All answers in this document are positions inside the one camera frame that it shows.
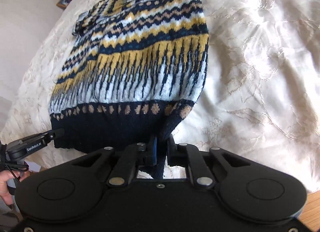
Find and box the person's left hand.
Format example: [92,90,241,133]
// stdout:
[0,169,31,205]

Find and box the cream embroidered bedspread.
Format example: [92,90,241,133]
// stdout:
[0,0,320,195]

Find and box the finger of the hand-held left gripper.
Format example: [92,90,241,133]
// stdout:
[45,128,65,145]

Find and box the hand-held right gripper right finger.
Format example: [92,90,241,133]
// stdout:
[166,134,252,189]

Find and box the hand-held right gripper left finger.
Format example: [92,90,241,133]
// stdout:
[71,134,158,188]

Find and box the black cable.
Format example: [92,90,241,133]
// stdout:
[0,144,29,183]

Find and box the navy yellow patterned knit sweater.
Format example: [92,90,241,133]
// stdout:
[49,0,209,180]

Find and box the wooden photo frame blue picture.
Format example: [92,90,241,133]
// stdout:
[56,0,73,10]

